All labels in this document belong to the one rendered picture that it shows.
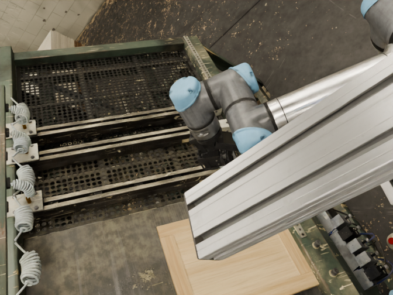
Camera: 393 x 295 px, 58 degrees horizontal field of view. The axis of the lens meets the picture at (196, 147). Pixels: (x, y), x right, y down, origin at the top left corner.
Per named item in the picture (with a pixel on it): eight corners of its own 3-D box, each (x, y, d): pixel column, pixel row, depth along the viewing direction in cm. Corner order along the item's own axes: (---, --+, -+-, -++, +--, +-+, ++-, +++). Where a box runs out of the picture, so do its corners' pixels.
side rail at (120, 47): (183, 56, 258) (184, 43, 250) (18, 74, 225) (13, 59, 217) (179, 50, 263) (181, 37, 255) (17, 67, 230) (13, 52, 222)
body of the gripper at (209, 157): (207, 152, 103) (190, 124, 95) (235, 146, 100) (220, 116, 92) (205, 173, 98) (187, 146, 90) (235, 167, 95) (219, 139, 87)
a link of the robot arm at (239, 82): (268, 109, 80) (223, 128, 82) (251, 74, 87) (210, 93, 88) (261, 88, 74) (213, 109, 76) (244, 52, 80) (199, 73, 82)
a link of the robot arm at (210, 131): (215, 105, 89) (214, 128, 83) (221, 117, 92) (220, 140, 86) (188, 112, 91) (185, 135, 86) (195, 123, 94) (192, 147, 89)
